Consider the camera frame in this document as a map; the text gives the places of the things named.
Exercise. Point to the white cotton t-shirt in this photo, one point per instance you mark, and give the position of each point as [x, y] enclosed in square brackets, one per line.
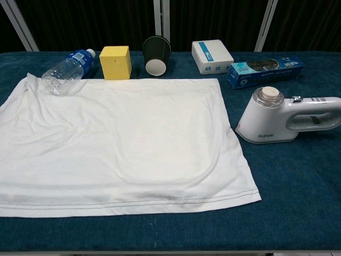
[133, 133]

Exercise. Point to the white handheld garment steamer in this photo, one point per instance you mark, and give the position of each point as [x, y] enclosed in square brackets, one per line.
[261, 120]

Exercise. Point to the black paper cup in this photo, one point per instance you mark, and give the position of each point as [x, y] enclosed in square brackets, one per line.
[155, 53]

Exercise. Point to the white cardboard box blue stripe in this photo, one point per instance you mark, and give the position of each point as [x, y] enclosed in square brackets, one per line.
[213, 56]

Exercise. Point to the yellow foam cube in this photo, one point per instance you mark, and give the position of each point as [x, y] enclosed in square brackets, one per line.
[114, 64]

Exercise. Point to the blue cookie box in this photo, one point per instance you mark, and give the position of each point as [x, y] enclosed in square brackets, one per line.
[266, 70]

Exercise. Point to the clear plastic bottle blue label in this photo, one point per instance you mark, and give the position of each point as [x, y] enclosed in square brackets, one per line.
[66, 70]

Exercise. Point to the black pleated curtain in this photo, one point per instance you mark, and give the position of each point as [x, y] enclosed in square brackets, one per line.
[93, 21]

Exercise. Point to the blue felt table cover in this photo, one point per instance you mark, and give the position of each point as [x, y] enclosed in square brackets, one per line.
[293, 186]

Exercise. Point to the white metal frame post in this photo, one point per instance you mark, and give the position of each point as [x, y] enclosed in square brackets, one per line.
[161, 18]
[266, 24]
[18, 24]

